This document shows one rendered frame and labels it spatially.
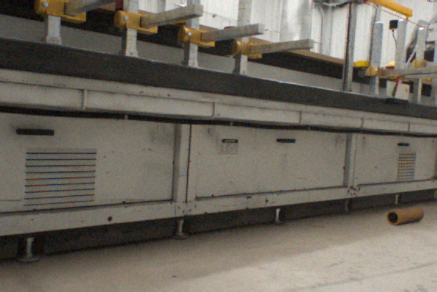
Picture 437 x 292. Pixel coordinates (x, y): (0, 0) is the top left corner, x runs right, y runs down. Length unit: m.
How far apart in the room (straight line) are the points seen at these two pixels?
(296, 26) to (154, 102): 5.46
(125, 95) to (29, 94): 0.30
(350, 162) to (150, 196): 1.39
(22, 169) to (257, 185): 1.14
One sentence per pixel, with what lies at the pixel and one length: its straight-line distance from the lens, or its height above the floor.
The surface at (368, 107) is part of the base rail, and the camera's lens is 2.47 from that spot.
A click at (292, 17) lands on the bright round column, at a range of 6.94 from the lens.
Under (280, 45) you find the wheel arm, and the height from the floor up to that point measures 0.81.
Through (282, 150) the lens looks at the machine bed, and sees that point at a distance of 2.36.
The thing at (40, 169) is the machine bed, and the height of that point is 0.31.
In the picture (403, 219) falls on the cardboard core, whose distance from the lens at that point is 2.73.
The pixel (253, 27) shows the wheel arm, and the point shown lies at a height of 0.81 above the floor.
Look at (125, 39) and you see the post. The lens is 1.50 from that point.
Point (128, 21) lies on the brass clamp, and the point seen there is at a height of 0.81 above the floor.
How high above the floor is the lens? 0.51
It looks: 3 degrees down
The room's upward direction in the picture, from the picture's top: 4 degrees clockwise
